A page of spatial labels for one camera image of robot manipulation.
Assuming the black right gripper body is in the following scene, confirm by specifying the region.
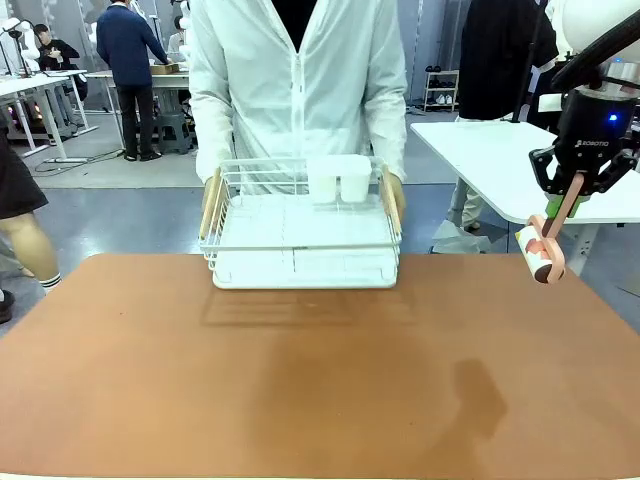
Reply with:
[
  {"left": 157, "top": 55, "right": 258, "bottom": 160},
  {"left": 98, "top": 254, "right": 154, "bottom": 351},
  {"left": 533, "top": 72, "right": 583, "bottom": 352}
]
[{"left": 552, "top": 87, "right": 640, "bottom": 175}]

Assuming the pink lint roller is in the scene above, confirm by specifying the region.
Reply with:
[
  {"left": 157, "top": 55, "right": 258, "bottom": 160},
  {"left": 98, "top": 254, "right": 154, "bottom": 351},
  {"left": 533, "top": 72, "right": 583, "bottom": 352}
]
[{"left": 513, "top": 171, "right": 585, "bottom": 288}]

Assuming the white wire dish rack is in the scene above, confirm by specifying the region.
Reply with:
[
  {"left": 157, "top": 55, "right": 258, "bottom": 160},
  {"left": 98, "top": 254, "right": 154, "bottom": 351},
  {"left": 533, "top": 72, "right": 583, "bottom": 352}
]
[{"left": 198, "top": 155, "right": 404, "bottom": 292}]

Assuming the person's left hand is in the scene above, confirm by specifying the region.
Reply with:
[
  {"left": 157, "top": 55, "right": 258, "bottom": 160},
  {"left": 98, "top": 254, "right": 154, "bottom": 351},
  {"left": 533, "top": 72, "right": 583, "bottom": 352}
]
[{"left": 385, "top": 170, "right": 408, "bottom": 213}]

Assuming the person's right hand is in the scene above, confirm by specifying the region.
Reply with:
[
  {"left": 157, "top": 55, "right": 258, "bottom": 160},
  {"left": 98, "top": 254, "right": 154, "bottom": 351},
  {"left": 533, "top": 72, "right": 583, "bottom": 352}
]
[{"left": 202, "top": 169, "right": 222, "bottom": 202}]

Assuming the white side table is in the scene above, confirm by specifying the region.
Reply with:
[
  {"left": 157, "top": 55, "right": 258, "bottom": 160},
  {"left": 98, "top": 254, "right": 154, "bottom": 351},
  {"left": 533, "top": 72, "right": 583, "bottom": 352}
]
[{"left": 409, "top": 120, "right": 640, "bottom": 279}]

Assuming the white crumpled floor sheet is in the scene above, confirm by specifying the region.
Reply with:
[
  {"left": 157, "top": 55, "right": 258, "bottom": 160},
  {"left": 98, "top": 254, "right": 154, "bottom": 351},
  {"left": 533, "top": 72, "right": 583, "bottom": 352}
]
[{"left": 431, "top": 218, "right": 495, "bottom": 255}]

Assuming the white shoe rack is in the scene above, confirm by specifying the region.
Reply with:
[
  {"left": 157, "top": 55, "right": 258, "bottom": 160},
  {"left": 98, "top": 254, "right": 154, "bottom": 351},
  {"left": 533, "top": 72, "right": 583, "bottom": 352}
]
[{"left": 423, "top": 69, "right": 461, "bottom": 114}]

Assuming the white cutlery holder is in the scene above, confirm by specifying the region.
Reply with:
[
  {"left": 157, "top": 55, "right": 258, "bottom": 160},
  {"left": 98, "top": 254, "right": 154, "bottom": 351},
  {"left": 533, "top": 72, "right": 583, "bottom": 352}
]
[{"left": 305, "top": 154, "right": 374, "bottom": 205}]

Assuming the person in white jacket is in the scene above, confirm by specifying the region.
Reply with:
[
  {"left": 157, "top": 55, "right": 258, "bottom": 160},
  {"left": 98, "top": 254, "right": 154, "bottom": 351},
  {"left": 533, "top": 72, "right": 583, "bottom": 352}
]
[{"left": 188, "top": 0, "right": 409, "bottom": 197}]

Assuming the grey step stool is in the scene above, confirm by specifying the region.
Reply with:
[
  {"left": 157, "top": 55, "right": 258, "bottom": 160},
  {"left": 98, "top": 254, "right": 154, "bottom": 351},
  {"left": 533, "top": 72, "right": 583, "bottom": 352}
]
[{"left": 152, "top": 111, "right": 195, "bottom": 156}]

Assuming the white background desk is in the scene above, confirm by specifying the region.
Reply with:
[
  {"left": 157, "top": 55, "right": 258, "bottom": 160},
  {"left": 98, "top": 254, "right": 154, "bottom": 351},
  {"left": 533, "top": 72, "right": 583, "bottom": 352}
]
[{"left": 85, "top": 68, "right": 194, "bottom": 151}]

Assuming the man in navy sweater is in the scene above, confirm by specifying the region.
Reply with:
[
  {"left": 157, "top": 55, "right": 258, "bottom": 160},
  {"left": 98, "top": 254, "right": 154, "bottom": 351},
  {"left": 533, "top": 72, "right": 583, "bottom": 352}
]
[{"left": 95, "top": 0, "right": 172, "bottom": 163}]

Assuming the seated man in black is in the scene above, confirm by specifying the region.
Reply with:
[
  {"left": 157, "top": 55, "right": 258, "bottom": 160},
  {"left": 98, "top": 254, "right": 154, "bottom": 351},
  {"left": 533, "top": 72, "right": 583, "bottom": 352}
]
[{"left": 31, "top": 23, "right": 90, "bottom": 101}]

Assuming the white height-adjustable desk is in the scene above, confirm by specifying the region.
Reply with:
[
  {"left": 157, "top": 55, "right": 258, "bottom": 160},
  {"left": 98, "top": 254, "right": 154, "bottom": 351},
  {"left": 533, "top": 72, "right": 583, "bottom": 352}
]
[{"left": 0, "top": 68, "right": 102, "bottom": 164}]

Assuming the black right arm cable sleeve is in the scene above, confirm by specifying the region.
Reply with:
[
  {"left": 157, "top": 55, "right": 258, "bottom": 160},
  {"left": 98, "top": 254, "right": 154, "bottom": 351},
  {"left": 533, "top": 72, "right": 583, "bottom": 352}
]
[{"left": 551, "top": 8, "right": 640, "bottom": 92}]

